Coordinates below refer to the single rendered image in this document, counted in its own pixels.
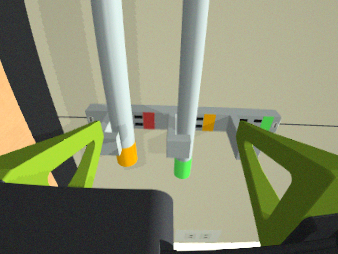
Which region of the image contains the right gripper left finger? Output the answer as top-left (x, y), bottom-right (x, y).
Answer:
top-left (0, 121), bottom-right (104, 188)

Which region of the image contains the dark grey wall panel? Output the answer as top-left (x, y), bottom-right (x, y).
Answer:
top-left (0, 0), bottom-right (338, 243)

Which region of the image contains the grey metal bar with green end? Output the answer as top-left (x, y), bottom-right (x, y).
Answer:
top-left (174, 0), bottom-right (209, 179)

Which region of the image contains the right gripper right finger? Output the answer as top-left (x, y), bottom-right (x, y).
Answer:
top-left (236, 121), bottom-right (338, 246)

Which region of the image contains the grey metal bar with yellow ends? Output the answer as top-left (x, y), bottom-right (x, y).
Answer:
top-left (90, 0), bottom-right (137, 167)

